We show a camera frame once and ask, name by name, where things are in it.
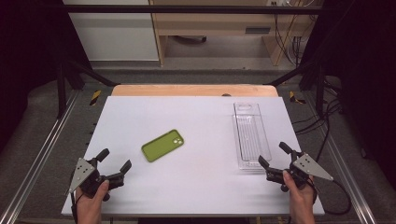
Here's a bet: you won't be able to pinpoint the black metal stand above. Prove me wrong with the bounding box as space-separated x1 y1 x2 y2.
55 59 121 119
264 59 328 118

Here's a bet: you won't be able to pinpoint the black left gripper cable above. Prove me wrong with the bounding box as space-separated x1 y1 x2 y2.
70 191 78 224

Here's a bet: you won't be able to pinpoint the dark curtain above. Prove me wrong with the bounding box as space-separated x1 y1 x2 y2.
0 0 92 154
300 0 396 189

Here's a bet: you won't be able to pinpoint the black floor cables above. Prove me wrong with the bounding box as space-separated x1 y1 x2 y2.
291 78 345 162

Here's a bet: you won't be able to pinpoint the aluminium rail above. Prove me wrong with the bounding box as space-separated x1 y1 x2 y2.
0 90 80 224
303 92 378 224

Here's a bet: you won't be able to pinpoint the yellow black tape marker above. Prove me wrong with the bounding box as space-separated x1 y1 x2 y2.
89 90 103 106
289 91 308 105

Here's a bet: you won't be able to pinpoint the wooden table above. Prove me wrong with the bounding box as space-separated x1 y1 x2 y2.
111 83 279 98

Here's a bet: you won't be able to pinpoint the black horizontal frame bar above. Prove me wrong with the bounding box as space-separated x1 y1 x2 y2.
59 4 325 15

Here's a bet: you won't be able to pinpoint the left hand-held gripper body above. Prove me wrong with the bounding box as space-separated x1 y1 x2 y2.
68 157 125 202

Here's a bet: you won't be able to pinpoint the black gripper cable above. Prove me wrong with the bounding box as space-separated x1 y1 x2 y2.
321 178 353 217
70 191 78 224

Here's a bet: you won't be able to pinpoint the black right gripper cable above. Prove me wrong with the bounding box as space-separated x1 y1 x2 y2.
321 178 353 217

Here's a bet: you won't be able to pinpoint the white board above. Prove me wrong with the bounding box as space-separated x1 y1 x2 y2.
61 95 326 217

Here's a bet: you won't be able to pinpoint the white cabinet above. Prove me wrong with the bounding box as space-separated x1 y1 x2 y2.
62 0 160 63

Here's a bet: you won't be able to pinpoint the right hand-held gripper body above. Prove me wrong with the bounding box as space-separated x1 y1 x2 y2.
265 151 334 192

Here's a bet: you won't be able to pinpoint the hanging desk cables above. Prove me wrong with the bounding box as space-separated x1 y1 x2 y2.
273 12 309 67

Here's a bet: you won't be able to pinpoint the person's right hand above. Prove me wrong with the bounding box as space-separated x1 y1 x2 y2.
282 170 317 216

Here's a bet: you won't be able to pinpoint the person's left hand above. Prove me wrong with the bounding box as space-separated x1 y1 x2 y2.
75 179 110 218

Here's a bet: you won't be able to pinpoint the wooden desk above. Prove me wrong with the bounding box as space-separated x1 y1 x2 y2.
148 0 316 67

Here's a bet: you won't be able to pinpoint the clear plastic package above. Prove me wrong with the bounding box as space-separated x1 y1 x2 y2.
232 102 273 172

